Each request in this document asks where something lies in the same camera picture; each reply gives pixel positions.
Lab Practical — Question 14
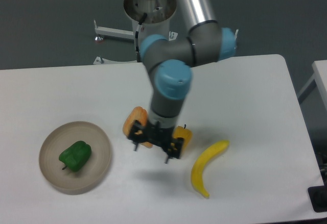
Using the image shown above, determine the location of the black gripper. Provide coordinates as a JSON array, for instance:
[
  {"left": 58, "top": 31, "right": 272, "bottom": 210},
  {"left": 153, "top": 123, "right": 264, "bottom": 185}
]
[{"left": 127, "top": 120, "right": 184, "bottom": 164}]

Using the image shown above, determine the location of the green toy pepper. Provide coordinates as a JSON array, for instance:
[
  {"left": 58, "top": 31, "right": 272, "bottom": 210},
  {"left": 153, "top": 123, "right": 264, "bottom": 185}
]
[{"left": 58, "top": 141, "right": 92, "bottom": 172}]

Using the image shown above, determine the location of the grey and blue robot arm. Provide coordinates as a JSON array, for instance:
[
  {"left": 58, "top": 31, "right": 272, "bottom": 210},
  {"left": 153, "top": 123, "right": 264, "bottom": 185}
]
[{"left": 124, "top": 0, "right": 237, "bottom": 159}]

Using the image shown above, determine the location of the yellow toy pepper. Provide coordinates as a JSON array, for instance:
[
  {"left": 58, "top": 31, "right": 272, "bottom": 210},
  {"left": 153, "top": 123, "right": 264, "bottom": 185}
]
[{"left": 172, "top": 125, "right": 193, "bottom": 155}]

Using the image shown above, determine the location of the beige round plate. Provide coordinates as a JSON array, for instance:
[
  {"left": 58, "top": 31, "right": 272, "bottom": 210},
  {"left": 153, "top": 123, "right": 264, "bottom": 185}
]
[{"left": 39, "top": 121, "right": 112, "bottom": 195}]

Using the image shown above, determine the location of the orange toy bread wedge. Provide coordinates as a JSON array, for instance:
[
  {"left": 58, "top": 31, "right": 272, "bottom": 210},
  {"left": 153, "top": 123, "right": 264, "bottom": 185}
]
[{"left": 122, "top": 106, "right": 153, "bottom": 148}]

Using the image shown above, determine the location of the yellow toy banana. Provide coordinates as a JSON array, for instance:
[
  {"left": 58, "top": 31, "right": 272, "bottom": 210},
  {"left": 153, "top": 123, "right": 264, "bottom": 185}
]
[{"left": 190, "top": 140, "right": 230, "bottom": 199}]

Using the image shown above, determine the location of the black device at table edge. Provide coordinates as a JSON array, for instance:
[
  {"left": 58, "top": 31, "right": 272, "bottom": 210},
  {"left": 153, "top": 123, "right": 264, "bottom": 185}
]
[{"left": 308, "top": 185, "right": 326, "bottom": 213}]

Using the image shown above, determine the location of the white side table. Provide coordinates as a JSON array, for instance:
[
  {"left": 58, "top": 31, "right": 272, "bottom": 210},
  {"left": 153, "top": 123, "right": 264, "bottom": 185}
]
[{"left": 296, "top": 60, "right": 327, "bottom": 108}]

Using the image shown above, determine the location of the black cable on pedestal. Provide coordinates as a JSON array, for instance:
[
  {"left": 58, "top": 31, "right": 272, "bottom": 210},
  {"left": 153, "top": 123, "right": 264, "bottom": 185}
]
[{"left": 134, "top": 12, "right": 148, "bottom": 63}]

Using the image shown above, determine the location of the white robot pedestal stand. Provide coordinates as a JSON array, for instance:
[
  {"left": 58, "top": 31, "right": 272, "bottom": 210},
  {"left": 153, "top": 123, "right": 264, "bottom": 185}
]
[{"left": 92, "top": 0, "right": 240, "bottom": 65}]

